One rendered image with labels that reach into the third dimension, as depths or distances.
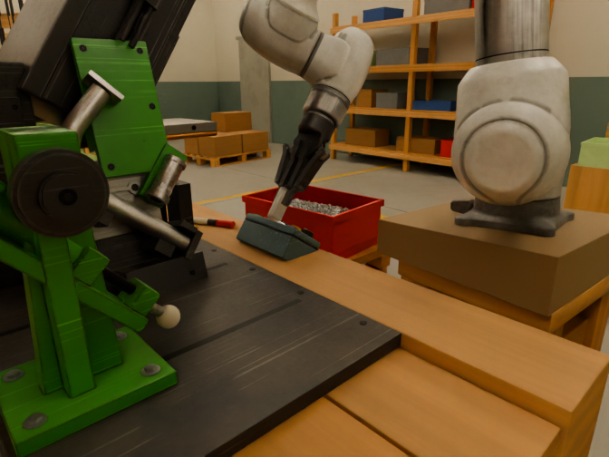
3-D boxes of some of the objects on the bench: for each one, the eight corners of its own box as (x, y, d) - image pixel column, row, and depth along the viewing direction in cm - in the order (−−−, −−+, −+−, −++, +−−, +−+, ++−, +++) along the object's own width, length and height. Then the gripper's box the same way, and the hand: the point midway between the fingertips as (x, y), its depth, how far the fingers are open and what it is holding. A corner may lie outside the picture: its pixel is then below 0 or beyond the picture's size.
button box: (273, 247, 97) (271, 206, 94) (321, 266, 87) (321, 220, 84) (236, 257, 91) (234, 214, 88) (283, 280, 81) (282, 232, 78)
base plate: (100, 197, 135) (99, 190, 134) (401, 345, 58) (401, 332, 57) (-78, 227, 108) (-81, 218, 107) (42, 580, 31) (36, 559, 30)
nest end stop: (175, 259, 76) (187, 233, 78) (191, 260, 71) (203, 233, 73) (169, 256, 75) (181, 230, 77) (185, 257, 71) (197, 229, 72)
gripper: (352, 131, 94) (304, 233, 91) (309, 127, 103) (265, 219, 100) (332, 111, 88) (282, 218, 86) (289, 109, 97) (242, 206, 95)
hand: (280, 204), depth 93 cm, fingers closed
